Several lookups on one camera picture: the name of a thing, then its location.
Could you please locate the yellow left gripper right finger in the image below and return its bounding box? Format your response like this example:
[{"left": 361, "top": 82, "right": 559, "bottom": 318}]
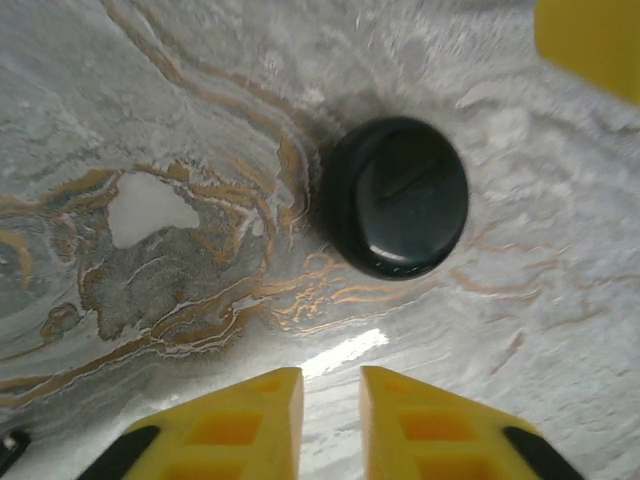
[{"left": 359, "top": 365, "right": 587, "bottom": 480}]

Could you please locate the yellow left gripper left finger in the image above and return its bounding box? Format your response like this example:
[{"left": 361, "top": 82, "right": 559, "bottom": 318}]
[{"left": 74, "top": 366, "right": 305, "bottom": 480}]

